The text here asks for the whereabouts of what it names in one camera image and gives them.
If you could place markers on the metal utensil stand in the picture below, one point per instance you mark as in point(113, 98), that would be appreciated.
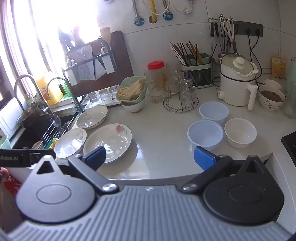
point(221, 16)

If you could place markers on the stacked clear glass cups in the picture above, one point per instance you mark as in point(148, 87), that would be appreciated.
point(156, 92)

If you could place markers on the small stemmed glass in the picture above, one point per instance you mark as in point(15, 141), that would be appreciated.
point(55, 120)

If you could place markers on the pale green container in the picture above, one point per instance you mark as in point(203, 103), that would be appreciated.
point(4, 142)

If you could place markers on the clear drinking glass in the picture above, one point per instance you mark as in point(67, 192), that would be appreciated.
point(93, 97)
point(104, 95)
point(113, 92)

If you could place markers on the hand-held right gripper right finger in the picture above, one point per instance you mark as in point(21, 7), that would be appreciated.
point(203, 158)

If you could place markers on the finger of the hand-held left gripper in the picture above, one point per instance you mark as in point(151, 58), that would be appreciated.
point(42, 154)

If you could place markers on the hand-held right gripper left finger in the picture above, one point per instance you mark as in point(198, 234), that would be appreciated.
point(96, 155)

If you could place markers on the black wall outlet strip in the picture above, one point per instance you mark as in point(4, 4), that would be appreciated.
point(254, 29)

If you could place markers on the white bowl under colander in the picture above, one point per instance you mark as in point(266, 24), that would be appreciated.
point(133, 107)

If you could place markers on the tall steel faucet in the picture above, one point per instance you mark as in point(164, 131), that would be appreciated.
point(23, 78)

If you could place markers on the orange bottle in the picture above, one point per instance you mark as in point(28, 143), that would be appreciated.
point(42, 85)

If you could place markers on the clear upturned glass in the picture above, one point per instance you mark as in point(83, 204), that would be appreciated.
point(172, 85)

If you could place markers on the patterned bowl with brown food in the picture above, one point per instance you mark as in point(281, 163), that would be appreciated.
point(269, 104)

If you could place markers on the yellow bottle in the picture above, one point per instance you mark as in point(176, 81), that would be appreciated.
point(54, 92)

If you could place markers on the bundle of chopsticks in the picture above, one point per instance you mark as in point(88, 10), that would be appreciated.
point(182, 52)

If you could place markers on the red patterned cloth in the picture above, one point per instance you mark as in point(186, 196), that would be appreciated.
point(10, 184)

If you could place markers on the green chopstick holder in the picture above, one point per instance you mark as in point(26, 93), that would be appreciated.
point(198, 78)

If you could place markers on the white plastic board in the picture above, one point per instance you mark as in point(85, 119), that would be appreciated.
point(9, 118)

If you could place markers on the yellow green sponge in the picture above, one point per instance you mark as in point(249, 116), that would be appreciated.
point(54, 142)

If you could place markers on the steel pot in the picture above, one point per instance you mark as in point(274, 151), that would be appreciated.
point(30, 115)

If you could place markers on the red flower white plate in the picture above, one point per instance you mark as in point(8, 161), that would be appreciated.
point(111, 139)

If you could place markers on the textured upturned glass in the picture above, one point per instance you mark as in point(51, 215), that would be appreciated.
point(187, 92)

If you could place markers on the small white bowl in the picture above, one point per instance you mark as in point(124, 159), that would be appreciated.
point(274, 83)

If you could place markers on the steel cleaver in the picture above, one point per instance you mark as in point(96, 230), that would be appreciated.
point(108, 62)
point(84, 62)

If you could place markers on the black kitchen sink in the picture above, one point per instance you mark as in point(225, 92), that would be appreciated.
point(30, 136)

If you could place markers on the tall clear glass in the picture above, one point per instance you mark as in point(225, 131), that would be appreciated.
point(173, 69)

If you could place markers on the brown wooden cutting board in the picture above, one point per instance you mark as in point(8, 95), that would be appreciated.
point(120, 53)

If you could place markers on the red-lidded glass jar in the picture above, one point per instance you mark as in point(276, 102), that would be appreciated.
point(156, 65)

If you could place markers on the black stove top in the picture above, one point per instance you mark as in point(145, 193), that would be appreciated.
point(290, 144)

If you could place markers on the plain white ceramic bowl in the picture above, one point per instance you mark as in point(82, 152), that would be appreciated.
point(240, 132)

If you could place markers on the person's left hand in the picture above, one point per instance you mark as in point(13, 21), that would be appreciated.
point(2, 173)

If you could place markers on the yellow packet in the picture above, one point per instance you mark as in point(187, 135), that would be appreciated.
point(278, 66)

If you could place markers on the white electric cooking pot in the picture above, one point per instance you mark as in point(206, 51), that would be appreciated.
point(233, 88)

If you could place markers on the grey leaf white plate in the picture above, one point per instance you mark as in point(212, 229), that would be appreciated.
point(69, 143)
point(92, 117)

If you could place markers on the wooden spatula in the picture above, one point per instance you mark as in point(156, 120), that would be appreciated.
point(105, 33)

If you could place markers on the green plastic colander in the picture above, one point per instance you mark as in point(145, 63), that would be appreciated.
point(126, 81)

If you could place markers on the blue wall valve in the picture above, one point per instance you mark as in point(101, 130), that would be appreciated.
point(138, 20)
point(167, 15)

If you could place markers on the yellow wall pipe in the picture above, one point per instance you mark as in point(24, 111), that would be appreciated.
point(152, 11)

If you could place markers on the textured glass mug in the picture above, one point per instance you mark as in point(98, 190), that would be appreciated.
point(289, 109)

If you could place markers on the black knife rack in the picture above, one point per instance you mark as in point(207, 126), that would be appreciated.
point(67, 71)

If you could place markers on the short steel faucet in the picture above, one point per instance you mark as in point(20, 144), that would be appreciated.
point(54, 80)

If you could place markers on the bundle of pale noodles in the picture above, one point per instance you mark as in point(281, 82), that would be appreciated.
point(130, 90)

